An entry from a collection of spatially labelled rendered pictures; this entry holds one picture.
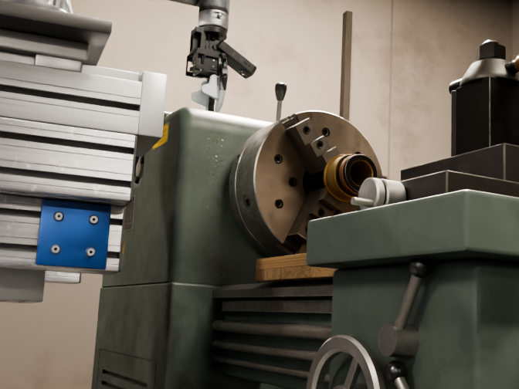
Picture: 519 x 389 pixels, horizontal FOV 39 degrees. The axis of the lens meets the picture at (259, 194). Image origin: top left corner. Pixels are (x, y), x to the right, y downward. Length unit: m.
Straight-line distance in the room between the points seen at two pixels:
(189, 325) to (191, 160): 0.35
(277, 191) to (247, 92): 2.76
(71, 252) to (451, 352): 0.50
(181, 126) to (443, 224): 0.96
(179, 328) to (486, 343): 0.89
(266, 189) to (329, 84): 2.99
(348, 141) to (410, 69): 3.17
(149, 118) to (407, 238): 0.40
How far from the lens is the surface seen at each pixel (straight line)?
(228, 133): 1.62
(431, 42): 4.88
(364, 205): 0.87
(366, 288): 0.89
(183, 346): 1.54
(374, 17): 4.72
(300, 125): 1.48
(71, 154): 0.97
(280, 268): 1.26
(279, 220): 1.46
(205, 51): 1.80
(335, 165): 1.41
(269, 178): 1.46
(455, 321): 0.77
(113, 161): 0.97
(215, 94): 1.77
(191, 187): 1.56
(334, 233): 0.89
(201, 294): 1.55
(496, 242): 0.73
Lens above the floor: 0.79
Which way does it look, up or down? 10 degrees up
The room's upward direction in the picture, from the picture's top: 3 degrees clockwise
